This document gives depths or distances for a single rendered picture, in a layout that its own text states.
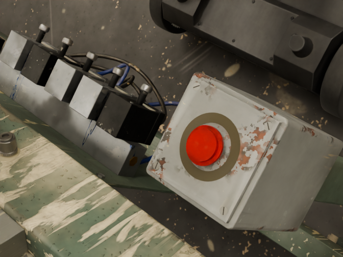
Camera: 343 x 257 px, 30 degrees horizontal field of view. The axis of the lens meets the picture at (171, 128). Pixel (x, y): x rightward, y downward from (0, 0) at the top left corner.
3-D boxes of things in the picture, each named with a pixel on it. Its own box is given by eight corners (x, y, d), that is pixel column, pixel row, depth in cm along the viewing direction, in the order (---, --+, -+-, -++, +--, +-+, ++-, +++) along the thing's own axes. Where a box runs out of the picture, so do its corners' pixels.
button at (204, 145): (237, 138, 62) (226, 135, 60) (218, 175, 62) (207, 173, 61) (206, 120, 64) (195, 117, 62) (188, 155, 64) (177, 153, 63)
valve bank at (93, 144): (231, 119, 103) (146, 89, 83) (191, 196, 105) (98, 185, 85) (43, 12, 130) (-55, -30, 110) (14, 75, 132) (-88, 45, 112)
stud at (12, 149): (21, 152, 87) (18, 135, 86) (6, 160, 86) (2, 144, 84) (11, 144, 89) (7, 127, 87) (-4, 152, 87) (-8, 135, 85)
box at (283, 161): (348, 144, 73) (287, 119, 59) (299, 233, 75) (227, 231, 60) (266, 100, 80) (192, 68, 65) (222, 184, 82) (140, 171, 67)
